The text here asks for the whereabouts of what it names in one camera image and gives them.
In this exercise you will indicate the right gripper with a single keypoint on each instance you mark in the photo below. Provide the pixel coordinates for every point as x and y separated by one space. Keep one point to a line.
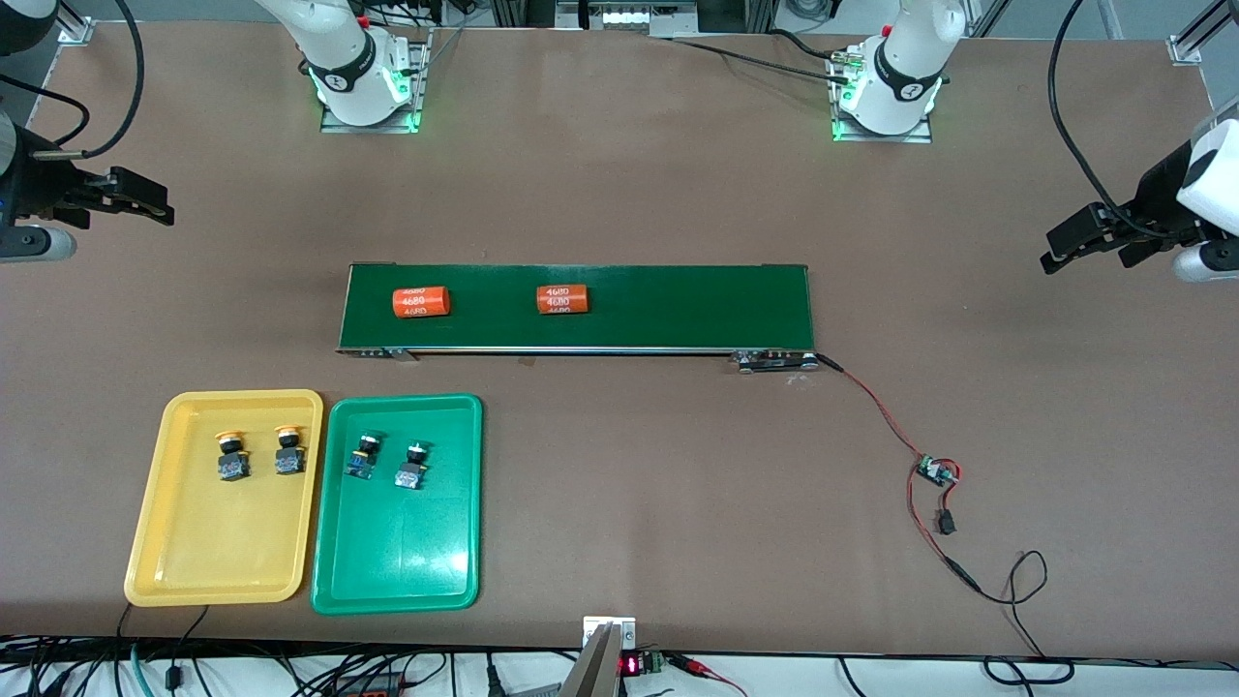
41 184

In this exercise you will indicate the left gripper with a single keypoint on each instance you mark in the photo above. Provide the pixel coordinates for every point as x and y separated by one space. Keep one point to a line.
1159 196

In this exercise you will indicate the yellow push button switch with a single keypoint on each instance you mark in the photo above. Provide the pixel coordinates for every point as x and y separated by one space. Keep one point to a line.
289 457
232 463

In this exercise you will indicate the orange cylinder with print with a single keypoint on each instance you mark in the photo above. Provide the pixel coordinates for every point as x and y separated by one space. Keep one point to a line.
563 299
421 302

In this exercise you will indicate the green push button switch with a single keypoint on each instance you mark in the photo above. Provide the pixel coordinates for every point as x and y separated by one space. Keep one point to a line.
411 472
360 463

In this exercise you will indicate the aluminium corner profile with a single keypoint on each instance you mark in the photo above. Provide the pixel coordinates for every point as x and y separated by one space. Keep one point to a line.
73 34
1189 46

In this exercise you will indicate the small green circuit board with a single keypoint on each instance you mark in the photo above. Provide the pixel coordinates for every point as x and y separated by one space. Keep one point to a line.
935 471

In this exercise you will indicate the yellow plastic tray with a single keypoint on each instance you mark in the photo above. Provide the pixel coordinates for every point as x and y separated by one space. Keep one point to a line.
227 542

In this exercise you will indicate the green conveyor belt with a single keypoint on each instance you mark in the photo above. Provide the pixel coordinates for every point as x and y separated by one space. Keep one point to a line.
678 310

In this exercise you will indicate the green plastic tray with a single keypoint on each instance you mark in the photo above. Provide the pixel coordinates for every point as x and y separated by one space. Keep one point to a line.
397 542

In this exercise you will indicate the red clip lead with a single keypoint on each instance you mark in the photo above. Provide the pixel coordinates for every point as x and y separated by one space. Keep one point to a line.
705 668

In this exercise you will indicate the red digit display module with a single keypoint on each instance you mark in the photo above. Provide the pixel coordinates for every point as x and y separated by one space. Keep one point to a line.
641 664

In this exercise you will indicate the grey metal pole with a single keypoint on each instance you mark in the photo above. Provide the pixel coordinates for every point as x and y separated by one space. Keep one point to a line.
589 673

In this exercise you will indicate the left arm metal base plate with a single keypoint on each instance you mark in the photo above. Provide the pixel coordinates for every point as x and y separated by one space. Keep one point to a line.
881 136

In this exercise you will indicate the aluminium frame rack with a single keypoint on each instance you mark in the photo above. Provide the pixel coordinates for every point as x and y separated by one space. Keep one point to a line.
629 15

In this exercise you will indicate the small metal table bracket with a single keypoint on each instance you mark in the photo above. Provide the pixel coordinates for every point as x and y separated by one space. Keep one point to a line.
608 627

